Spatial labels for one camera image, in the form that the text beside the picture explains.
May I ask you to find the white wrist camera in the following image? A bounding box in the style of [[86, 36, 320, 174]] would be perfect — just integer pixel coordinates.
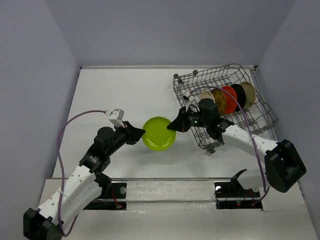
[[182, 91, 195, 112], [104, 108, 125, 127]]

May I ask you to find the brown yellow patterned plate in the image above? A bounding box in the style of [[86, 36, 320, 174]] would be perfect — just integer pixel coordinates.
[[211, 89, 226, 115]]

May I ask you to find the orange plate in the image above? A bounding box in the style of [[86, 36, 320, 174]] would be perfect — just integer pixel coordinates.
[[222, 86, 237, 115]]

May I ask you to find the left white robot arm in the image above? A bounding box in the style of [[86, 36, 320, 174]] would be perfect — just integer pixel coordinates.
[[23, 121, 146, 240]]

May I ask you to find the black plate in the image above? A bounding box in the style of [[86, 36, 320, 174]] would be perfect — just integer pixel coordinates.
[[231, 84, 247, 109]]

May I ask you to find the cream plate with dark spot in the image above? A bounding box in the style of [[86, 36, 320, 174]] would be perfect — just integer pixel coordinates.
[[199, 90, 215, 103]]

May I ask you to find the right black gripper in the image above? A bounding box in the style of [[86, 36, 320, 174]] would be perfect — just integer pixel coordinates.
[[167, 106, 210, 133]]

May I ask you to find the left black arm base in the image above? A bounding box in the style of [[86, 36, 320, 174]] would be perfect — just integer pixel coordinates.
[[84, 182, 127, 211]]

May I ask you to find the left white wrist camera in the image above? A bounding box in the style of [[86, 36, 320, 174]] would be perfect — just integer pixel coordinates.
[[104, 108, 125, 127]]

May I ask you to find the green plate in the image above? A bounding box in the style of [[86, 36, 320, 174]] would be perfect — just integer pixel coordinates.
[[142, 116, 176, 152]]

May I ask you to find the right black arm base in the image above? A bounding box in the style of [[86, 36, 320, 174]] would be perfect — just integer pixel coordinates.
[[214, 169, 263, 210]]

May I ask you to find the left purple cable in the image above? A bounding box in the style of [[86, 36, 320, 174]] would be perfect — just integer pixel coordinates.
[[56, 109, 108, 237]]

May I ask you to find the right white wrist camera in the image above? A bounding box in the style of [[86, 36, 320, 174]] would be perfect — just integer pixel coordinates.
[[182, 91, 195, 112]]

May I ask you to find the grey wire dish rack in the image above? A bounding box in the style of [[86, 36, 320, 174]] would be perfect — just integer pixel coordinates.
[[172, 62, 279, 154]]

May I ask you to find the white foam strip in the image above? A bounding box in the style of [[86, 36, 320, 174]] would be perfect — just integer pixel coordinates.
[[125, 180, 215, 202]]

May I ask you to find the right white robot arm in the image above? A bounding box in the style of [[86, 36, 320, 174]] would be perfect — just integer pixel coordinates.
[[167, 98, 307, 196]]

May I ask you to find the cream floral plate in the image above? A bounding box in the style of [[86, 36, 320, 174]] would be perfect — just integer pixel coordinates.
[[240, 81, 256, 109]]

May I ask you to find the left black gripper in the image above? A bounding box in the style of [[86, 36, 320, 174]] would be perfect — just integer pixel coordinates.
[[106, 120, 146, 156]]

